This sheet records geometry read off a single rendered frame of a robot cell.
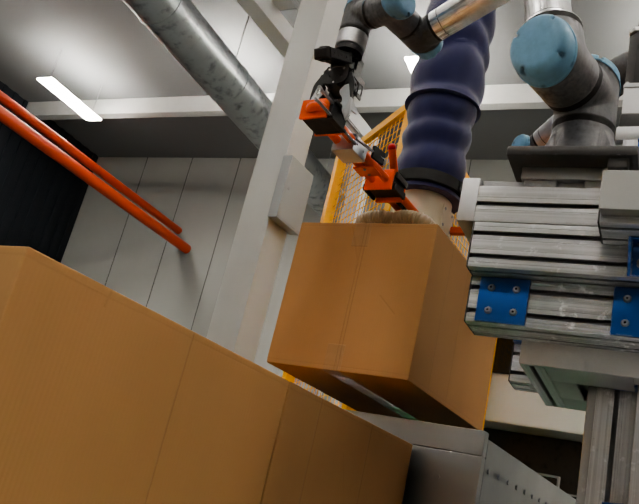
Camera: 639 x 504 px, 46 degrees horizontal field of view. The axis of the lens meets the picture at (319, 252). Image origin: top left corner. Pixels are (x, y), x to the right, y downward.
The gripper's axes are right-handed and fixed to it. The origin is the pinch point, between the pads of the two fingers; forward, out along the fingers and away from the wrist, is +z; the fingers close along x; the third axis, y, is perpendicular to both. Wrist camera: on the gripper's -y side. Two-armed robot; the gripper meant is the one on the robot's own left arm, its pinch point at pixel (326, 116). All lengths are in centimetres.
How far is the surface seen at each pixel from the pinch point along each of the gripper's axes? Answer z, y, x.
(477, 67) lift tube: -52, 56, -10
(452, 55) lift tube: -52, 49, -4
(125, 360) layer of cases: 74, -57, -21
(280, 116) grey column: -78, 113, 106
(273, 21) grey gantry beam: -190, 174, 184
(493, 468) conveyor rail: 66, 58, -34
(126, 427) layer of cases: 82, -53, -21
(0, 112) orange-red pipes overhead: -301, 385, 787
